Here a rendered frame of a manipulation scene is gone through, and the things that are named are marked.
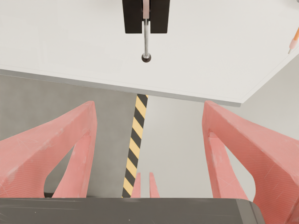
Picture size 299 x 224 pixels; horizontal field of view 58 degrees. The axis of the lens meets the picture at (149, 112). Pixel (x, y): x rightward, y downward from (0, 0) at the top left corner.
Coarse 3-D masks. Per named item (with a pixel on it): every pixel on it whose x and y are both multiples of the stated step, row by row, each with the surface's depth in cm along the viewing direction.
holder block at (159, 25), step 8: (128, 0) 23; (136, 0) 23; (152, 0) 23; (160, 0) 23; (168, 0) 23; (128, 8) 24; (136, 8) 24; (152, 8) 24; (160, 8) 24; (168, 8) 24; (128, 16) 25; (136, 16) 25; (152, 16) 25; (160, 16) 25; (168, 16) 25; (128, 24) 26; (136, 24) 26; (152, 24) 26; (160, 24) 26; (128, 32) 27; (136, 32) 27; (152, 32) 27; (160, 32) 27
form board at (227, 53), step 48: (0, 0) 34; (48, 0) 34; (96, 0) 34; (192, 0) 34; (240, 0) 34; (288, 0) 34; (0, 48) 41; (48, 48) 41; (96, 48) 42; (192, 48) 42; (240, 48) 42; (288, 48) 42; (240, 96) 54
